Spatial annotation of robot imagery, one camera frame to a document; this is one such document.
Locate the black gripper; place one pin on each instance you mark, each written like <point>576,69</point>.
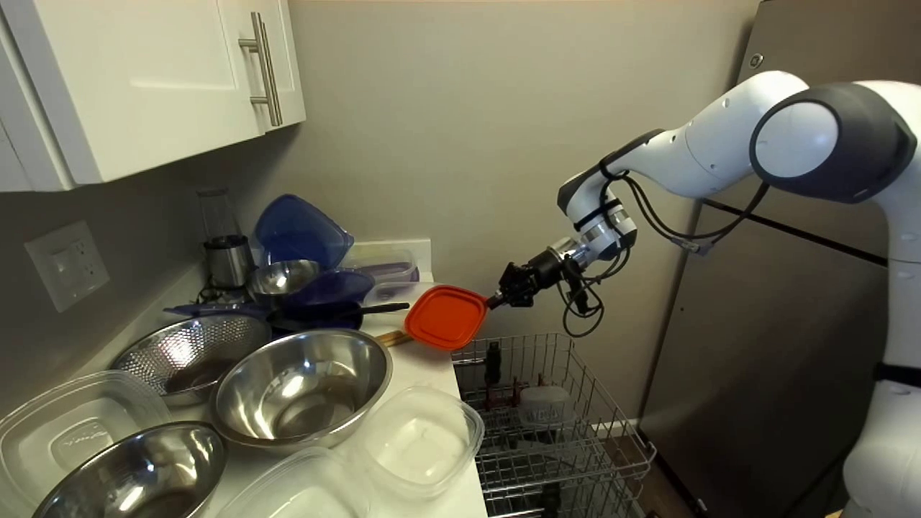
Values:
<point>559,262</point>

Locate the red plastic lid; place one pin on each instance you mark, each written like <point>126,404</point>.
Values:
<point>447,318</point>

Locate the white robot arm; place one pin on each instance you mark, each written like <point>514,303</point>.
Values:
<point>730,132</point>

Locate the clear container purple lid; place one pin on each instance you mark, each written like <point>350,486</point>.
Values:
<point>389,275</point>

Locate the blue plastic lid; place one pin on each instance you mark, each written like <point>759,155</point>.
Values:
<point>336,285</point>

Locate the clear plastic lid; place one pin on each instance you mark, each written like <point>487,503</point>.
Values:
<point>288,490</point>

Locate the dark grey rack fixture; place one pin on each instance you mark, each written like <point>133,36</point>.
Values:
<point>494,364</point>

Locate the small frosted plastic tub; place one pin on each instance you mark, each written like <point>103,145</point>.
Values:
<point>549,404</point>

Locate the wooden spoon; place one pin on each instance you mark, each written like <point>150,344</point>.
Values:
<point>393,336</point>

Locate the square clear plastic container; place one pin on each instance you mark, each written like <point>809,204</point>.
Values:
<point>421,440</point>

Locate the dark blue utensil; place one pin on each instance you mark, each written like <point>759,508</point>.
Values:
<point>307,318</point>

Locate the large blue plastic container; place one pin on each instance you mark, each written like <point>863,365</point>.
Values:
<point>304,231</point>

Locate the small steel bowl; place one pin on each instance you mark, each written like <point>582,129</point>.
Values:
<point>283,277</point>

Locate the large steel mixing bowl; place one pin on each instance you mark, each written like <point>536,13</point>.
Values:
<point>298,384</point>

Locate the stainless steel refrigerator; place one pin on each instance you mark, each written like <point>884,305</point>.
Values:
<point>768,334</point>

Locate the steel cup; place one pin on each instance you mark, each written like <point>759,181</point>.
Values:
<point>229,260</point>

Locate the clear drinking glass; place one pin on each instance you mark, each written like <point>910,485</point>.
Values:
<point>216,217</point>

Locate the steel colander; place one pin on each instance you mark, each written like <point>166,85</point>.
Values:
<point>183,348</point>

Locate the steel mesh strainer bowl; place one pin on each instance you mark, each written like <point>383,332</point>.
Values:
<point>133,476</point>

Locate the large clear plastic container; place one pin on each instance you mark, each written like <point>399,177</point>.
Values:
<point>48,421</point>

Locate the white wall cabinet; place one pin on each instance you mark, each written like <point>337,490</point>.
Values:
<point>146,75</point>

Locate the wall outlet plate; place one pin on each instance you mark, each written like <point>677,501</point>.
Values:
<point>67,266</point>

